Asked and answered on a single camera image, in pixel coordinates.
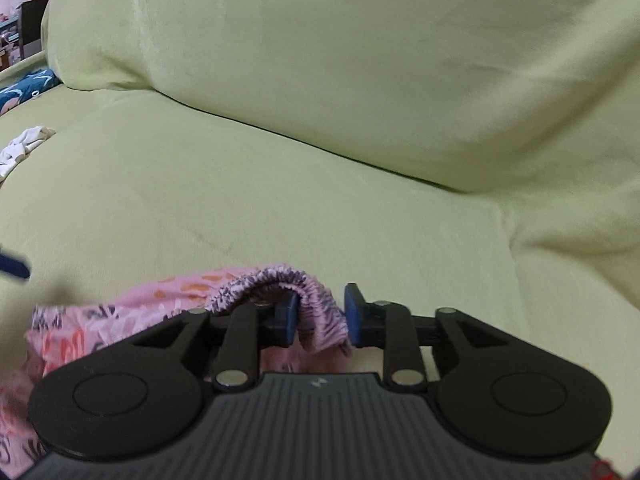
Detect white cloth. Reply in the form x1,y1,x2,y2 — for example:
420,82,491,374
0,126,56,183

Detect black cabinet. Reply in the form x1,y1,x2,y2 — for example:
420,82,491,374
18,0,49,60

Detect blue patterned cushion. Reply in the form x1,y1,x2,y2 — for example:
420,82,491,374
0,68,61,115

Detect pink patterned pajama pants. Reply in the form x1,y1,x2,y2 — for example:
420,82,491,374
1,264,352,479

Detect green sofa cover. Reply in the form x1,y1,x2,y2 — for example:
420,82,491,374
1,0,639,471

